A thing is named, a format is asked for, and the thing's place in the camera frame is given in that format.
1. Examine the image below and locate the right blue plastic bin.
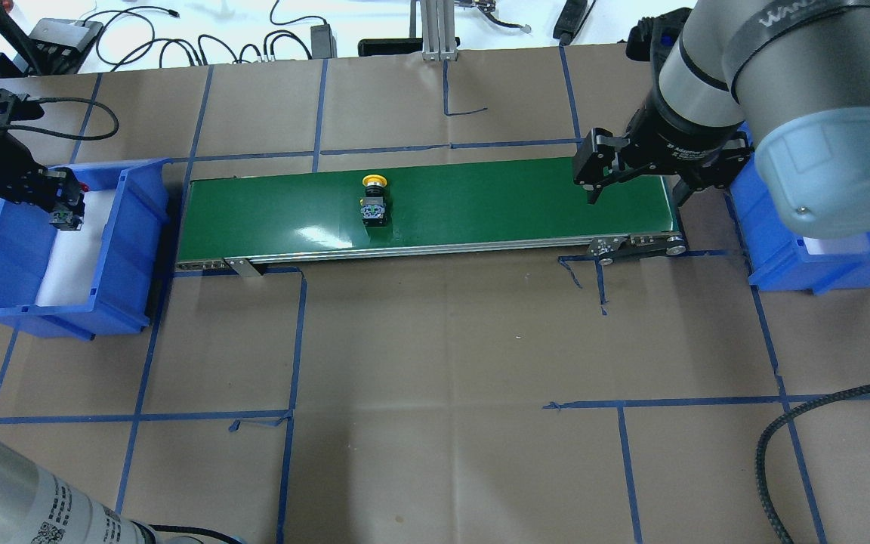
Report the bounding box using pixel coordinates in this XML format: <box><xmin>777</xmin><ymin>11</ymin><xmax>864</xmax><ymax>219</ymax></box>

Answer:
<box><xmin>731</xmin><ymin>107</ymin><xmax>870</xmax><ymax>294</ymax></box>

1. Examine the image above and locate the aluminium frame post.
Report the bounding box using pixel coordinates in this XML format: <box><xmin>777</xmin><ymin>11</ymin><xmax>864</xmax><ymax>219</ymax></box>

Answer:
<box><xmin>420</xmin><ymin>0</ymin><xmax>458</xmax><ymax>61</ymax></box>

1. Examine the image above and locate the green conveyor belt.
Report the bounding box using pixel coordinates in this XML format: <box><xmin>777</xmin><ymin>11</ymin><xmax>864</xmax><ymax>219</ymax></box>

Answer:
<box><xmin>176</xmin><ymin>158</ymin><xmax>690</xmax><ymax>274</ymax></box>

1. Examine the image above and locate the black usb hub box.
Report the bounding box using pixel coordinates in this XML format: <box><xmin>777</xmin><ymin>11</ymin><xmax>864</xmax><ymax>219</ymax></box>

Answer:
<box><xmin>29</xmin><ymin>18</ymin><xmax>104</xmax><ymax>76</ymax></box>

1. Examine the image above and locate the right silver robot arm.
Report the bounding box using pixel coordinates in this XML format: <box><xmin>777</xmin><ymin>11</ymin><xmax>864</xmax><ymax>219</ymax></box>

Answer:
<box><xmin>572</xmin><ymin>1</ymin><xmax>870</xmax><ymax>239</ymax></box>

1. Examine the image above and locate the yellow push button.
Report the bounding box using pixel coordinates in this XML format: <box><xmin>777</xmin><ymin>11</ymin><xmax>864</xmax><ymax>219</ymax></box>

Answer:
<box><xmin>359</xmin><ymin>175</ymin><xmax>390</xmax><ymax>228</ymax></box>

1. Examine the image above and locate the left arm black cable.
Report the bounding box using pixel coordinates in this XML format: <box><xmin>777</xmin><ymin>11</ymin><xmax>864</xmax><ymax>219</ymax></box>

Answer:
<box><xmin>0</xmin><ymin>94</ymin><xmax>120</xmax><ymax>144</ymax></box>

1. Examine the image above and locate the left blue plastic bin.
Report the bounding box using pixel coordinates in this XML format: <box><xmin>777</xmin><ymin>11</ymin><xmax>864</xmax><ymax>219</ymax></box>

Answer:
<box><xmin>0</xmin><ymin>158</ymin><xmax>170</xmax><ymax>341</ymax></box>

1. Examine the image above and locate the left bin white foam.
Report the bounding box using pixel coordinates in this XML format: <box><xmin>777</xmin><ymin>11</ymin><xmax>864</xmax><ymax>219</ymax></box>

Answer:
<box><xmin>35</xmin><ymin>190</ymin><xmax>116</xmax><ymax>307</ymax></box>

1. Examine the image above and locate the blue plastic bin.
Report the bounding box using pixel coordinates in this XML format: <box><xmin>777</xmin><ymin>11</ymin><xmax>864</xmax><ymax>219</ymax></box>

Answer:
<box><xmin>0</xmin><ymin>158</ymin><xmax>170</xmax><ymax>341</ymax></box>
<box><xmin>731</xmin><ymin>107</ymin><xmax>870</xmax><ymax>294</ymax></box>

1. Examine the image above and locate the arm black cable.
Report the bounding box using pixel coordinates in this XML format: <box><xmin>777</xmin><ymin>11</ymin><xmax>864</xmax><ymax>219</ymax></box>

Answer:
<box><xmin>754</xmin><ymin>376</ymin><xmax>870</xmax><ymax>544</ymax></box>
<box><xmin>0</xmin><ymin>94</ymin><xmax>120</xmax><ymax>144</ymax></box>

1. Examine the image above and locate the black power adapter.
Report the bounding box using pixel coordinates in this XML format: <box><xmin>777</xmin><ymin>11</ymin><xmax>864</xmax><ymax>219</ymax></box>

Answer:
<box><xmin>310</xmin><ymin>22</ymin><xmax>338</xmax><ymax>60</ymax></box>

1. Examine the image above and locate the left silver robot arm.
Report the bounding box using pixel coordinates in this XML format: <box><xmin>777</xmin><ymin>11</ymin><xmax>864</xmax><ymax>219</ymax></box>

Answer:
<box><xmin>0</xmin><ymin>89</ymin><xmax>235</xmax><ymax>543</ymax></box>

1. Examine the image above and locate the right bin white foam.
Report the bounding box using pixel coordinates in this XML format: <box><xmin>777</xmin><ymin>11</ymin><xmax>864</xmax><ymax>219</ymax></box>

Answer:
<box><xmin>801</xmin><ymin>233</ymin><xmax>870</xmax><ymax>261</ymax></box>

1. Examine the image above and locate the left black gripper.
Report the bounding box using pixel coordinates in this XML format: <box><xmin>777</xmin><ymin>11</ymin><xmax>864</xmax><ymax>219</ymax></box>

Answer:
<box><xmin>0</xmin><ymin>133</ymin><xmax>87</xmax><ymax>227</ymax></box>

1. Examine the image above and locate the bin white foam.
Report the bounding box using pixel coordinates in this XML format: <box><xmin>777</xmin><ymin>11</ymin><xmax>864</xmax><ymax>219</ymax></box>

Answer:
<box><xmin>35</xmin><ymin>190</ymin><xmax>116</xmax><ymax>307</ymax></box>
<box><xmin>801</xmin><ymin>233</ymin><xmax>870</xmax><ymax>261</ymax></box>

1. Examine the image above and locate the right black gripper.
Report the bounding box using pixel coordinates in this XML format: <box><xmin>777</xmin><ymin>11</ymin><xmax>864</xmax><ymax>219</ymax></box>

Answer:
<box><xmin>572</xmin><ymin>83</ymin><xmax>753</xmax><ymax>207</ymax></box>

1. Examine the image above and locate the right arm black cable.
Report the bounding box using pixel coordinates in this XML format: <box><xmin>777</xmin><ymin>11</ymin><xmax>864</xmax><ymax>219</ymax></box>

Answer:
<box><xmin>754</xmin><ymin>376</ymin><xmax>870</xmax><ymax>544</ymax></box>

